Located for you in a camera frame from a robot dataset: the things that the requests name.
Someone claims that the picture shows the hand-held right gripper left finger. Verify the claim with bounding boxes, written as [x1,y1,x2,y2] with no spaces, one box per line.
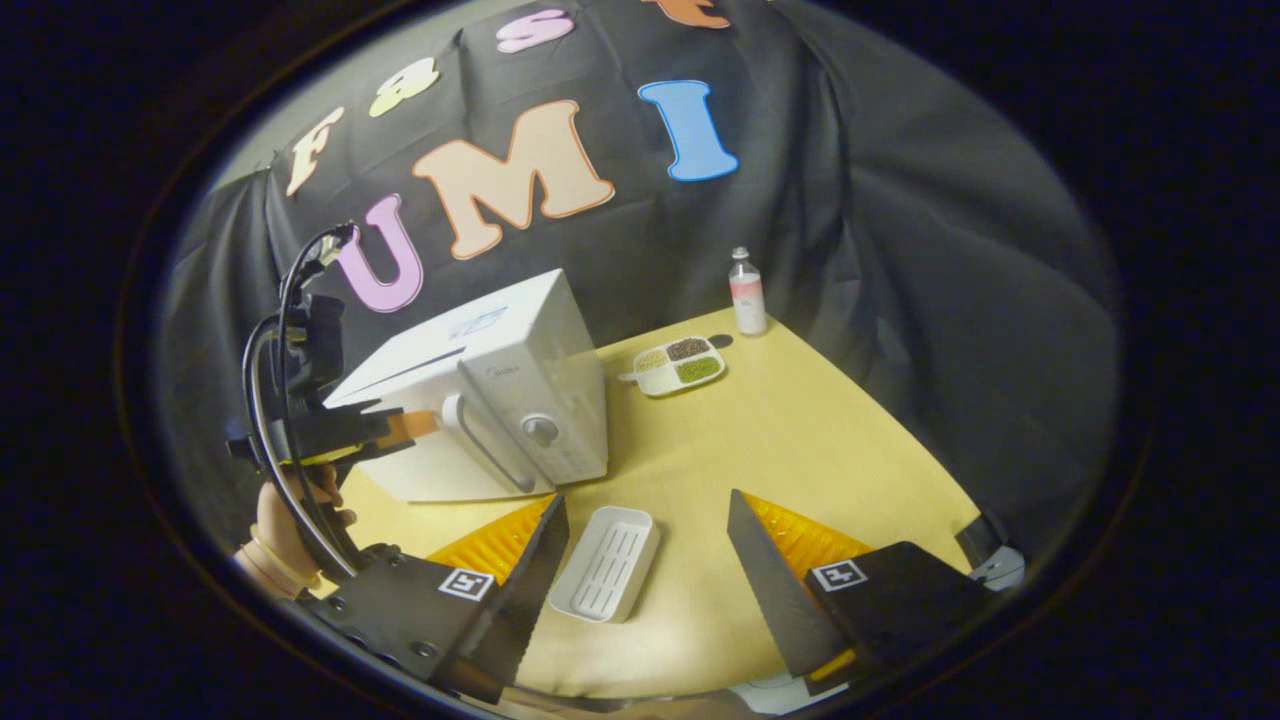
[320,493,571,706]

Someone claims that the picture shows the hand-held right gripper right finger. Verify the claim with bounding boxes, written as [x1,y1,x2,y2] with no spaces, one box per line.
[726,489,996,683]

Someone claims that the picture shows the white microwave oven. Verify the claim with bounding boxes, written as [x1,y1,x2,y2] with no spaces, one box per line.
[322,268,611,504]

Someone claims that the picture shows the white rectangular tray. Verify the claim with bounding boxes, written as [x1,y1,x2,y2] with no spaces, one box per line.
[547,505,662,625]

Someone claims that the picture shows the white divided dish with grains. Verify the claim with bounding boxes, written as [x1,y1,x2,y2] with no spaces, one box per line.
[618,336,728,399]

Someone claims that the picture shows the small clear bottle pink label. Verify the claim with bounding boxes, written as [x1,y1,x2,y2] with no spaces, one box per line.
[728,247,769,337]

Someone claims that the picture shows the black cable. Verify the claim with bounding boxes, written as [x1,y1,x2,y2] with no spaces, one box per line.
[243,224,361,583]

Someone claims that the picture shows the black bracket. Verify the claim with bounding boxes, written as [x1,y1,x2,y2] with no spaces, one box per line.
[955,513,1026,591]

